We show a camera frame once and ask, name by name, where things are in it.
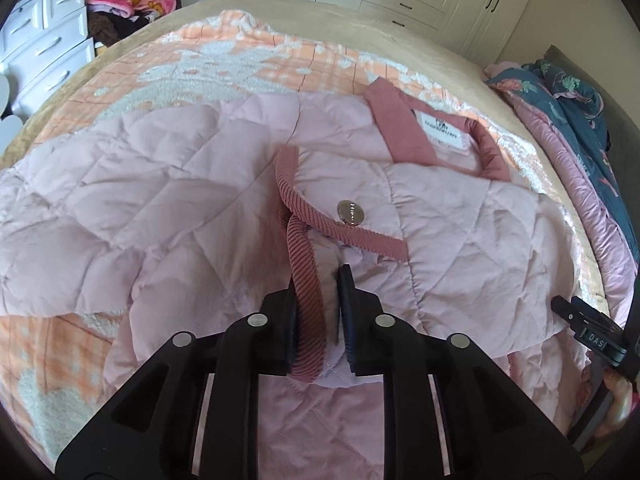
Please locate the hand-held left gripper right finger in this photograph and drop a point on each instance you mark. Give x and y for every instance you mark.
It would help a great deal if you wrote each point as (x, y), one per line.
(348, 330)

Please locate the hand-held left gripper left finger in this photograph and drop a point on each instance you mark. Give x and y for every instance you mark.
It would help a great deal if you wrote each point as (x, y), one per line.
(286, 332)

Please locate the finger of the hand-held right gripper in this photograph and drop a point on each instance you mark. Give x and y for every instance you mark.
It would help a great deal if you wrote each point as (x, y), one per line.
(587, 327)

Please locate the pink quilted jacket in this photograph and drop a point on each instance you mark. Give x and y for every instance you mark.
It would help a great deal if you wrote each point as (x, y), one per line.
(200, 200)

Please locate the pile of dark clothes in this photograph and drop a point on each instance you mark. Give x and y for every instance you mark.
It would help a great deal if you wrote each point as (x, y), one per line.
(112, 27)

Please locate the teal floral quilt pink lining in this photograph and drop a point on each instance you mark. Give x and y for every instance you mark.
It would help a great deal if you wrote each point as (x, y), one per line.
(575, 110)

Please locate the pink pillow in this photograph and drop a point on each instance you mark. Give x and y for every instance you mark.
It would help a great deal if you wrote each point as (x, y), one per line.
(500, 70)

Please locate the orange checked blanket white print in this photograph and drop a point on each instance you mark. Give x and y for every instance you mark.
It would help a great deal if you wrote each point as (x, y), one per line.
(225, 60)

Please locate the bed with beige bedspread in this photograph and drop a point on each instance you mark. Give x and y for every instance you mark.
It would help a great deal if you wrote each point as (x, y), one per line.
(350, 22)

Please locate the white rounded panel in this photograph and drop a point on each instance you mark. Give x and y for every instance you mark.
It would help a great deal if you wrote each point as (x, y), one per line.
(4, 92)
(9, 132)

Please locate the white plastic drawer chest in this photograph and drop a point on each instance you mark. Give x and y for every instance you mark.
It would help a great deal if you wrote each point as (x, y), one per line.
(45, 40)

